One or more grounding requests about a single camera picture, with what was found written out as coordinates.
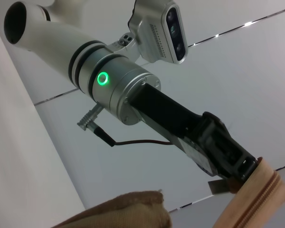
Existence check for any khaki canvas food bag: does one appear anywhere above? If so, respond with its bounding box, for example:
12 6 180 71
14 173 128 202
51 156 285 228

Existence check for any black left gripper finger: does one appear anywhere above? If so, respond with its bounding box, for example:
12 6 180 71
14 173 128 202
210 118 257 171
200 127 248 181

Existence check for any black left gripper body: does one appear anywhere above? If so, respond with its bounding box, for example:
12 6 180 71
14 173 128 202
129 82 219 177

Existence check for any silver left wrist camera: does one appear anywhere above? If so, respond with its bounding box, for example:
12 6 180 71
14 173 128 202
106 0 189 65

